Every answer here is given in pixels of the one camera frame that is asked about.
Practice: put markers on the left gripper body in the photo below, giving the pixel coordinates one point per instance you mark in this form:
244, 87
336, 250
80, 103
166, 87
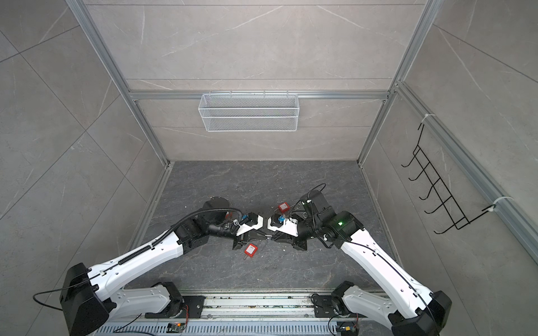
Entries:
241, 240

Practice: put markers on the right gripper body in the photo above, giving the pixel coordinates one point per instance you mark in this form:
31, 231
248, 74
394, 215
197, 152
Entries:
299, 241

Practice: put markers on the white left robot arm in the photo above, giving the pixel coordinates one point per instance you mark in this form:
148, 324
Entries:
92, 296

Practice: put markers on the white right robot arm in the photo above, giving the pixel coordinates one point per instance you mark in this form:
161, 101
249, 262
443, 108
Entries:
407, 308

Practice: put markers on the small red padlock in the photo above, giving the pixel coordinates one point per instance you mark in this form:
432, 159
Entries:
283, 208

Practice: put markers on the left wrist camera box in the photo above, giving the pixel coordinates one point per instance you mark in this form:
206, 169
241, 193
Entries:
250, 222

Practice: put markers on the red padlock with key ring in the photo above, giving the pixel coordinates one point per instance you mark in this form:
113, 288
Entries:
250, 250

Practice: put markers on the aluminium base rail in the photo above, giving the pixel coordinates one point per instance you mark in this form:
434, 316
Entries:
278, 312

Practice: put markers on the white wire mesh basket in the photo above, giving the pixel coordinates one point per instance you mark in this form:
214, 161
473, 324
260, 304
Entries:
260, 112

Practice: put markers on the black wire hook rack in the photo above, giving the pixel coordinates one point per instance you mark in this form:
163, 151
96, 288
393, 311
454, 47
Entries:
440, 189

